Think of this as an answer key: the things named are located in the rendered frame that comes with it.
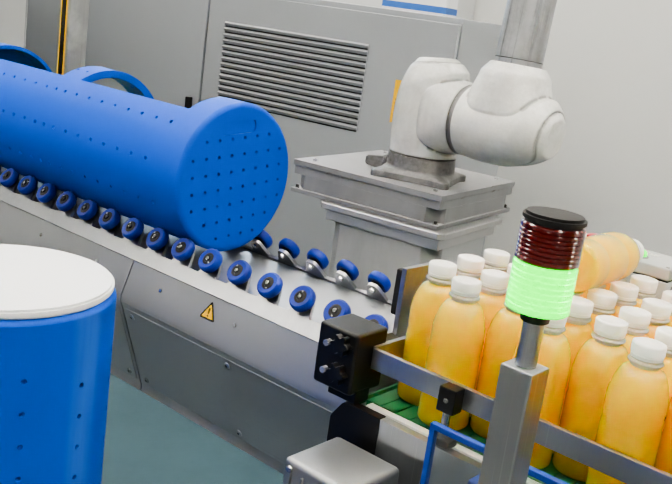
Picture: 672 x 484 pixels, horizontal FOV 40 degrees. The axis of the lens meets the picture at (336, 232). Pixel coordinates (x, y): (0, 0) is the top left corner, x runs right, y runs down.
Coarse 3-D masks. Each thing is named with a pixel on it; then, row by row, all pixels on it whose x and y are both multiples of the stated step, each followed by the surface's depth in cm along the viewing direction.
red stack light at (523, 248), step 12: (528, 228) 88; (540, 228) 87; (552, 228) 87; (528, 240) 88; (540, 240) 87; (552, 240) 87; (564, 240) 86; (576, 240) 87; (516, 252) 90; (528, 252) 88; (540, 252) 87; (552, 252) 87; (564, 252) 87; (576, 252) 87; (540, 264) 87; (552, 264) 87; (564, 264) 87; (576, 264) 88
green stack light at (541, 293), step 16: (512, 272) 90; (528, 272) 88; (544, 272) 87; (560, 272) 87; (576, 272) 89; (512, 288) 90; (528, 288) 88; (544, 288) 88; (560, 288) 88; (512, 304) 90; (528, 304) 88; (544, 304) 88; (560, 304) 88
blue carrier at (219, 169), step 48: (0, 48) 215; (0, 96) 196; (48, 96) 187; (96, 96) 179; (144, 96) 200; (0, 144) 198; (48, 144) 184; (96, 144) 174; (144, 144) 166; (192, 144) 160; (240, 144) 168; (96, 192) 180; (144, 192) 166; (192, 192) 163; (240, 192) 172; (192, 240) 167; (240, 240) 175
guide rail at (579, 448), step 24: (384, 360) 124; (408, 384) 122; (432, 384) 119; (456, 384) 117; (480, 408) 115; (552, 432) 109; (576, 456) 107; (600, 456) 105; (624, 456) 103; (624, 480) 103; (648, 480) 101
